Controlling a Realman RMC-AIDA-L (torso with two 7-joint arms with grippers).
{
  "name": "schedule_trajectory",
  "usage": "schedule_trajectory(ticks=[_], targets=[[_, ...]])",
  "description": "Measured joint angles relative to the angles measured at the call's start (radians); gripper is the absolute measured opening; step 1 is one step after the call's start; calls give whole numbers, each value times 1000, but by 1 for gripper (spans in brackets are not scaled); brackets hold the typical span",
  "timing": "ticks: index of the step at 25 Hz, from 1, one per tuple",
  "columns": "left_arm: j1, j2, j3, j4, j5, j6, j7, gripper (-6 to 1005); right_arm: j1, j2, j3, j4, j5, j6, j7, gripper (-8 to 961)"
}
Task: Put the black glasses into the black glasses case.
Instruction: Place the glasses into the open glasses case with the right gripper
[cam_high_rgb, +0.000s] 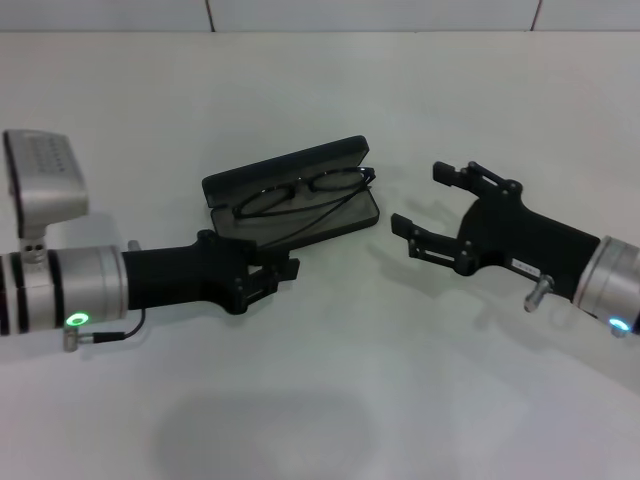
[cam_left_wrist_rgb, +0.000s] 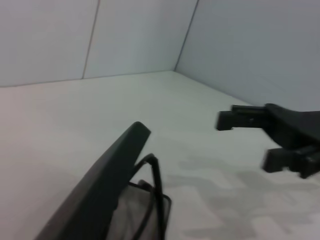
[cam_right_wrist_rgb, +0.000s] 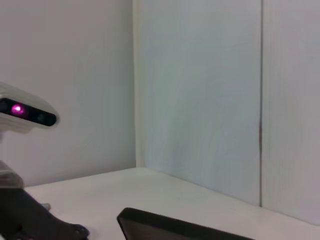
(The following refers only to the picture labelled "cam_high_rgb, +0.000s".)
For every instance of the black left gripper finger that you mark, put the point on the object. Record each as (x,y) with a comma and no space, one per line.
(257,290)
(289,269)

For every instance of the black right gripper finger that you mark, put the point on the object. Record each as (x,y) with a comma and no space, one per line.
(442,172)
(402,225)

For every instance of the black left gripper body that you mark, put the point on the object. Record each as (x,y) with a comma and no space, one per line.
(175,275)

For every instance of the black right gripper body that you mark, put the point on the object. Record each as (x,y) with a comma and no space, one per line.
(525,240)

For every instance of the black round glasses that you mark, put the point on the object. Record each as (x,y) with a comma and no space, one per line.
(260,192)

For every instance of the black glasses case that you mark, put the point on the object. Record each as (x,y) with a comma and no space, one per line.
(320,150)

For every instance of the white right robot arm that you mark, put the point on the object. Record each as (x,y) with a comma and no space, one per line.
(615,285)

